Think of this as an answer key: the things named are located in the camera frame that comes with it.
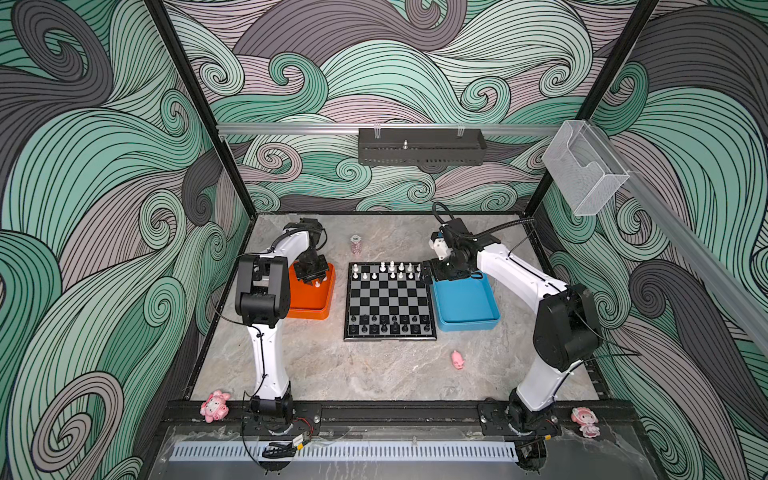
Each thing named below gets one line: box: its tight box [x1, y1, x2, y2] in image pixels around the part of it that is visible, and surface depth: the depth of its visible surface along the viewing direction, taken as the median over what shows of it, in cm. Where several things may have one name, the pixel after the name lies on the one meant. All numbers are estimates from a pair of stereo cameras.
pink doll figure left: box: [200, 390, 231, 424], surface depth 74 cm
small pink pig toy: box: [451, 350, 465, 370], surface depth 83 cm
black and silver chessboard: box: [343, 262, 437, 341], surface depth 94 cm
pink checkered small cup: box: [350, 234, 362, 254], surface depth 106 cm
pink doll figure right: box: [571, 406, 601, 438], surface depth 73 cm
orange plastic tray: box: [287, 262, 335, 320], surface depth 92 cm
